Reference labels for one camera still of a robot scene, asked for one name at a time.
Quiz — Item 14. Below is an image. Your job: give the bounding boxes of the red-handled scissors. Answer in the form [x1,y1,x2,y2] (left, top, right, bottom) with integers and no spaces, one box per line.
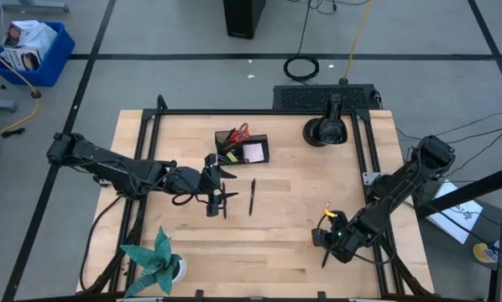
[225,122,251,151]

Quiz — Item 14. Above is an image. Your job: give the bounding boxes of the black mesh desk organizer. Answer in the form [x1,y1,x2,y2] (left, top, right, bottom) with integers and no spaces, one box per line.
[214,130,271,168]

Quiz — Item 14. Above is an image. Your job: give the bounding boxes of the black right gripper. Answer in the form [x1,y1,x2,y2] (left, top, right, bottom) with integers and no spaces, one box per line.
[311,209,357,266]

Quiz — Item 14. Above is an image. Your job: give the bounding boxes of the blue plastic bin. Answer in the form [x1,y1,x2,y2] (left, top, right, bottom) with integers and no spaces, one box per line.
[0,20,76,88]

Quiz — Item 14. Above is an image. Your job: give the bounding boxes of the black computer tower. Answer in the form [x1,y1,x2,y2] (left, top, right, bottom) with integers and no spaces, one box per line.
[222,0,267,40]

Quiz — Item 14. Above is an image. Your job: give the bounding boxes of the white plant pot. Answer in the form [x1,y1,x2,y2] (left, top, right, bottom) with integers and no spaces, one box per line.
[170,256,188,284]

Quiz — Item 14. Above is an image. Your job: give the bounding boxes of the black stand beam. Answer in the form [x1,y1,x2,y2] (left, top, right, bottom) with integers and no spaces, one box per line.
[414,162,502,302]

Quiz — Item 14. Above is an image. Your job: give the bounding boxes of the teal artificial plant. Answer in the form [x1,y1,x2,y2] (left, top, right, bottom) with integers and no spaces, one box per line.
[119,226,184,298]

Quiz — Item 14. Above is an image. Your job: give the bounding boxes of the pink eraser block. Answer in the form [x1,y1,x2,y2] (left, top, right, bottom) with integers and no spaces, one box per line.
[242,142,265,164]

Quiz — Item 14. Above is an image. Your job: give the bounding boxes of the white paper sheet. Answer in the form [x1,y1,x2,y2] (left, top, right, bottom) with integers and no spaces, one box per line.
[426,179,484,245]

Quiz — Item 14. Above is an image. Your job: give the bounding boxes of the black vented case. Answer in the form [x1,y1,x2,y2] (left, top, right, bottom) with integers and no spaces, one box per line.
[272,83,381,112]

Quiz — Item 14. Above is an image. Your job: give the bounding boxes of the white printed carton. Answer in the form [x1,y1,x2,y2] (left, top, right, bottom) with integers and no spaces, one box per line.
[0,46,43,72]
[2,19,40,48]

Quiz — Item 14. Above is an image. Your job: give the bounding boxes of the coiled black cable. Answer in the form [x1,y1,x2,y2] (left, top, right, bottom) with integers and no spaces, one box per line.
[283,0,321,83]

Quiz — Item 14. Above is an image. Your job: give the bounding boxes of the white plastic bag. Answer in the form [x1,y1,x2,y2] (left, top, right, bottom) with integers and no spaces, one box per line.
[22,23,58,64]

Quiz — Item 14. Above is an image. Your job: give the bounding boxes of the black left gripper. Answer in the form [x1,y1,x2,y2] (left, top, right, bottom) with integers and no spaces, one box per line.
[178,153,240,218]

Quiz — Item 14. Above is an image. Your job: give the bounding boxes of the black desk lamp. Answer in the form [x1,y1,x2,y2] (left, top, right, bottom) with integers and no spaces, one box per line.
[302,94,348,148]

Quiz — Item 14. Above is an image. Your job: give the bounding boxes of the yellow cable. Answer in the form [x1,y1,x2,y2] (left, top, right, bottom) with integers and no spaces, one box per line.
[338,0,374,86]

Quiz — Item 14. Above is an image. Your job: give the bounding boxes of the orange cable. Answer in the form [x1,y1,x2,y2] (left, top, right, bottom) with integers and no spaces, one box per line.
[0,40,42,139]

